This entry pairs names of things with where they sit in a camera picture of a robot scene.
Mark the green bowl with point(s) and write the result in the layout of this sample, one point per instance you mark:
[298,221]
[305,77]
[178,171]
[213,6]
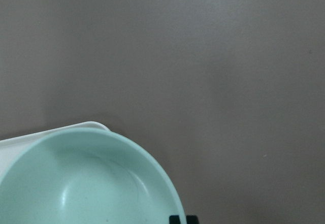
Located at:
[87,176]

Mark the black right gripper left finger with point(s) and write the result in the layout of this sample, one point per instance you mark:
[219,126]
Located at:
[174,219]

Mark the cream rabbit print tray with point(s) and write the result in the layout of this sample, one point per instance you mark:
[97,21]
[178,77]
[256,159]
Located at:
[11,148]

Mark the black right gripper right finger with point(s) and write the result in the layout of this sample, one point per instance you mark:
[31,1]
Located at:
[192,219]

